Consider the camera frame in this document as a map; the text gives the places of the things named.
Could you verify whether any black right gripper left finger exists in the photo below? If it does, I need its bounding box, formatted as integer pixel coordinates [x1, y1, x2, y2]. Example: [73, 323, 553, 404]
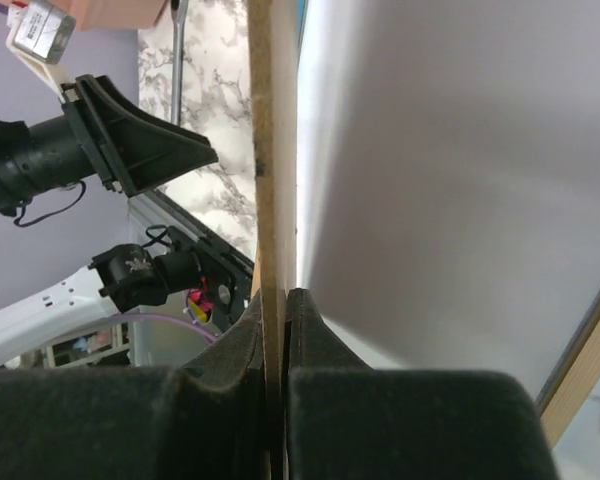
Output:
[0, 299, 270, 479]

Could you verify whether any printed photo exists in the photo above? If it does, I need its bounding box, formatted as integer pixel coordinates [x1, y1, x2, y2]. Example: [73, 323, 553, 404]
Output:
[298, 1, 600, 395]

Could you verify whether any brown cardboard backing board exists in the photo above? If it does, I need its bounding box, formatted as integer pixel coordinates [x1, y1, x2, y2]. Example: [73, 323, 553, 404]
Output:
[248, 1, 299, 479]

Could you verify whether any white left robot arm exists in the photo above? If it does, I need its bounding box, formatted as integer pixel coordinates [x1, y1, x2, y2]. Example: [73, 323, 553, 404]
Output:
[0, 75, 218, 366]

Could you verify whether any blue wooden picture frame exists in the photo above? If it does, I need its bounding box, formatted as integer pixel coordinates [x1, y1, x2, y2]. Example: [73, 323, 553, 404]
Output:
[249, 0, 600, 449]

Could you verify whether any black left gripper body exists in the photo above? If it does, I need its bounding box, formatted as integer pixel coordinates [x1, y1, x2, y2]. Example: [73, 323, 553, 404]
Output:
[0, 116, 97, 200]

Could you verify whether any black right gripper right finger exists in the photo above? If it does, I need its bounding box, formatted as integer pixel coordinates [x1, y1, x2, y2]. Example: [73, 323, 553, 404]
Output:
[286, 289, 558, 480]

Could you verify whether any translucent orange plastic box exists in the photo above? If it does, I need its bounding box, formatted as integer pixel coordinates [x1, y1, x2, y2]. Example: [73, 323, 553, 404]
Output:
[68, 0, 167, 30]

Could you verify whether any silver ratchet wrench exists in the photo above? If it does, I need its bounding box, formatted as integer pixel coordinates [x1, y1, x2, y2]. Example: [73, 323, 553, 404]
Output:
[170, 0, 189, 125]

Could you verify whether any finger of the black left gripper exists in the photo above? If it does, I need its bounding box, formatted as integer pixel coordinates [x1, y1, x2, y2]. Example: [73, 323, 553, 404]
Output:
[74, 75, 218, 196]

